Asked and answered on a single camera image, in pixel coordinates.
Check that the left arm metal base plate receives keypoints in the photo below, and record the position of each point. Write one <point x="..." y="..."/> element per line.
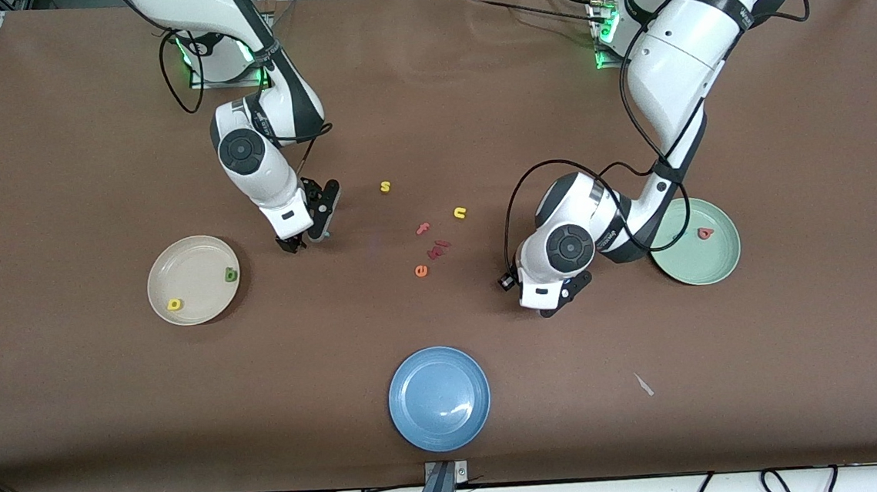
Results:
<point x="601" y="61"/>

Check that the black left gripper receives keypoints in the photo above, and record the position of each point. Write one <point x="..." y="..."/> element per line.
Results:
<point x="513" y="271"/>

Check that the dark red letter k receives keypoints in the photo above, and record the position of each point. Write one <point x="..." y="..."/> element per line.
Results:
<point x="434" y="253"/>

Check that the pink letter b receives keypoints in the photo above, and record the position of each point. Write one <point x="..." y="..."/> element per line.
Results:
<point x="709" y="231"/>

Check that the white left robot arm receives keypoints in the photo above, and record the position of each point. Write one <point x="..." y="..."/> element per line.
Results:
<point x="672" y="52"/>

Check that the pale green round plate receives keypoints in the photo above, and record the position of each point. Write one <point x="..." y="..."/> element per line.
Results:
<point x="706" y="258"/>

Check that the blue round plate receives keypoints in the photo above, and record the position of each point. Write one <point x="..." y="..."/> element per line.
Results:
<point x="439" y="399"/>

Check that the yellow letter a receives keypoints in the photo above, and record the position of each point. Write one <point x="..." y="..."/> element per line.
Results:
<point x="170" y="304"/>

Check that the yellow letter n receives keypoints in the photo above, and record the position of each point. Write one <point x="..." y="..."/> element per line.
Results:
<point x="459" y="210"/>

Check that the pink letter f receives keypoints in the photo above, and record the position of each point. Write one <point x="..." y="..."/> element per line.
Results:
<point x="423" y="228"/>

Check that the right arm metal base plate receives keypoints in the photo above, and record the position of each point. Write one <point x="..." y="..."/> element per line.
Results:
<point x="199" y="83"/>

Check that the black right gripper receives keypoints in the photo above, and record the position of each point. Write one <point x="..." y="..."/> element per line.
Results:
<point x="289" y="244"/>

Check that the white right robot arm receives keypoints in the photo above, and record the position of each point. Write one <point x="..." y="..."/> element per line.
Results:
<point x="255" y="158"/>

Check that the green letter d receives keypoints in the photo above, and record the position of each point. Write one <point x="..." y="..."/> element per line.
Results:
<point x="233" y="270"/>

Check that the white paper scrap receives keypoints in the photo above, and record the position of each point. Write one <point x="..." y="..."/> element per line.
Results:
<point x="643" y="384"/>

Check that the orange letter e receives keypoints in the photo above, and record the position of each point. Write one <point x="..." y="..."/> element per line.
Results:
<point x="421" y="271"/>

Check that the beige round plate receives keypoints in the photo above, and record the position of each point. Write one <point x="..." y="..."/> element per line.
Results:
<point x="193" y="280"/>

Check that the silver table edge bracket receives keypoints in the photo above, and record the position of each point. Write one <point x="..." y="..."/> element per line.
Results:
<point x="460" y="472"/>

